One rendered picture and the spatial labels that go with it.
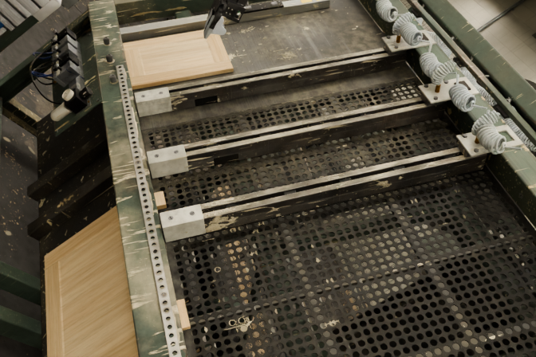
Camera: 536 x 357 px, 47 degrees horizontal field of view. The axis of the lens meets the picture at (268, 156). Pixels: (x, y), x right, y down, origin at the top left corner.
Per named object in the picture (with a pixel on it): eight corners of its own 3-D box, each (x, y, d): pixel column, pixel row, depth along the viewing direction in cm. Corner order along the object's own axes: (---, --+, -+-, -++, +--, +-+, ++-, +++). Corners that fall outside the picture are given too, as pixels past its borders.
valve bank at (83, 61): (25, 42, 257) (68, 8, 252) (51, 63, 267) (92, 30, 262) (25, 116, 223) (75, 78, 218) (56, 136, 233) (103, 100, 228)
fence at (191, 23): (120, 36, 268) (119, 28, 265) (325, 1, 286) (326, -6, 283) (122, 41, 264) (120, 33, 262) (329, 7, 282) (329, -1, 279)
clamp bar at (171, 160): (148, 162, 211) (137, 109, 194) (459, 99, 233) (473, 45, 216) (152, 182, 204) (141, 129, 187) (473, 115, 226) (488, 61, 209)
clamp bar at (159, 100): (136, 103, 233) (125, 52, 217) (420, 51, 256) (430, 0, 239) (139, 120, 226) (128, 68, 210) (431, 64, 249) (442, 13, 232)
